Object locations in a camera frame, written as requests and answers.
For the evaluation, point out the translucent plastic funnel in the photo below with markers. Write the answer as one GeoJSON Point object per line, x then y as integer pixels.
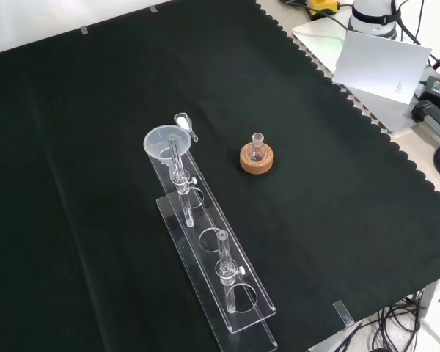
{"type": "Point", "coordinates": [157, 141]}

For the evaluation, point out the clear acrylic funnel stand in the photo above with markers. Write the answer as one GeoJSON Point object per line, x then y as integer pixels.
{"type": "Point", "coordinates": [225, 256]}

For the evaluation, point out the small round-bottom glass flask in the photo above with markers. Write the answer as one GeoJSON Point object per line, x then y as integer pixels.
{"type": "Point", "coordinates": [257, 152]}

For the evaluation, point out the black cloth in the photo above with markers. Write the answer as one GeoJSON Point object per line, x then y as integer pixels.
{"type": "Point", "coordinates": [95, 146]}

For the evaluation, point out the clear tape piece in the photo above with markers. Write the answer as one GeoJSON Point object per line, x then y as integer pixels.
{"type": "Point", "coordinates": [85, 31]}
{"type": "Point", "coordinates": [343, 312]}
{"type": "Point", "coordinates": [153, 9]}

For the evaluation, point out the pale board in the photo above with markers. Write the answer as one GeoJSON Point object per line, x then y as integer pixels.
{"type": "Point", "coordinates": [381, 66]}

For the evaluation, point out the yellow stop button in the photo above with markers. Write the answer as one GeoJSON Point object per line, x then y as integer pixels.
{"type": "Point", "coordinates": [322, 6]}

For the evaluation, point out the grey base plate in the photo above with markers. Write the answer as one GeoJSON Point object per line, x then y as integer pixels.
{"type": "Point", "coordinates": [315, 33]}

